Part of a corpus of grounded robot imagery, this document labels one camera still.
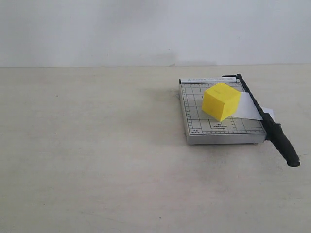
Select yellow foam cube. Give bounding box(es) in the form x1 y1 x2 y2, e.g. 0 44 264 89
202 83 242 122

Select black cutter blade arm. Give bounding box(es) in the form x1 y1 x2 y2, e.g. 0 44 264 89
222 73 300 167

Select grey paper cutter base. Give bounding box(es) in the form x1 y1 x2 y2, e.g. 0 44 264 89
179 75 266 145

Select white paper sheet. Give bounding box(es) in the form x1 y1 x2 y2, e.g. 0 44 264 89
231 92 262 120

